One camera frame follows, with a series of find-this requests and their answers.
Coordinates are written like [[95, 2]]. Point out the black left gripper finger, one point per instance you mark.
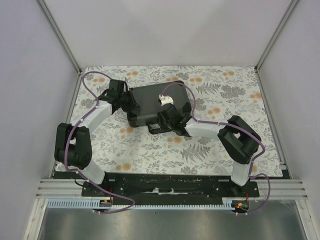
[[128, 108], [132, 104]]

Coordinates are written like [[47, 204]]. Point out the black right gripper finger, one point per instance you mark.
[[181, 130], [163, 127]]

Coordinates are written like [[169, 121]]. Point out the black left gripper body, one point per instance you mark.
[[124, 98]]

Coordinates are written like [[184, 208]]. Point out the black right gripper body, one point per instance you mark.
[[160, 116]]

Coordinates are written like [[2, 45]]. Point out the black poker set case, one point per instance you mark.
[[148, 99]]

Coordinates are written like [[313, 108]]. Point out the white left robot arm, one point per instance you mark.
[[73, 146]]

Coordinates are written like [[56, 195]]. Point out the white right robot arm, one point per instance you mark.
[[239, 140]]

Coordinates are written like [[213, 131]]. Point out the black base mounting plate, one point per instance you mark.
[[136, 184]]

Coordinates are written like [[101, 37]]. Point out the left aluminium frame post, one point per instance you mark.
[[58, 33]]

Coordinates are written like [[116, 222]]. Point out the aluminium frame post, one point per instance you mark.
[[58, 33], [277, 32]]

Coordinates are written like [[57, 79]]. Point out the right aluminium frame post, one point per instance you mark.
[[277, 32]]

